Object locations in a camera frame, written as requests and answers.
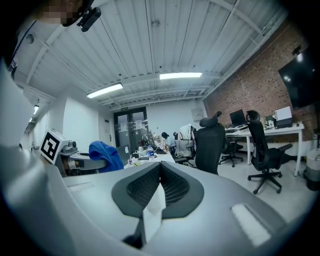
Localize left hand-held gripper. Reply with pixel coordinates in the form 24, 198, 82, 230
39, 129, 108, 176

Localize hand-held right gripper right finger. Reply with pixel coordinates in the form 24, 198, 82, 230
146, 161, 289, 256

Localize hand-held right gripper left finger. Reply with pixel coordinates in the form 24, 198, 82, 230
62, 161, 161, 245

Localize blue cloth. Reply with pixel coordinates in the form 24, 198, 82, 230
88, 140, 125, 174

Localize dark glass double door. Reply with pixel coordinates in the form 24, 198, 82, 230
113, 106, 148, 149

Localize black mesh office chair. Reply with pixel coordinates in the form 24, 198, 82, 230
194, 110, 226, 176
245, 109, 294, 195

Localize long ceiling light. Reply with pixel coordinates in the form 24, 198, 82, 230
159, 72, 203, 81
86, 82, 124, 99

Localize grey chair with draped jacket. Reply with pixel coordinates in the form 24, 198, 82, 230
174, 123, 198, 161

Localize black computer monitor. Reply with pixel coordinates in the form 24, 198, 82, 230
228, 108, 248, 128

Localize white office desk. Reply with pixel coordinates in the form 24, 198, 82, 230
238, 122, 306, 177

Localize white ribbed trash bin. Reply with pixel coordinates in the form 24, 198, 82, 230
304, 148, 320, 192

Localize open laptop white lid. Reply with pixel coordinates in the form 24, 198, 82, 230
273, 105, 294, 130

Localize person's black printed shirt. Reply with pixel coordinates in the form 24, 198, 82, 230
3, 46, 20, 76

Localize person's head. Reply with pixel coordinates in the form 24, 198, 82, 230
37, 0, 85, 28

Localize grey wall electrical box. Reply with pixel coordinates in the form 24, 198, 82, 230
190, 107, 205, 123

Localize black head-worn camera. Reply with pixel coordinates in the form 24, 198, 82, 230
76, 0, 102, 33

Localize large black wall television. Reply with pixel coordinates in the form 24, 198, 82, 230
277, 49, 320, 110

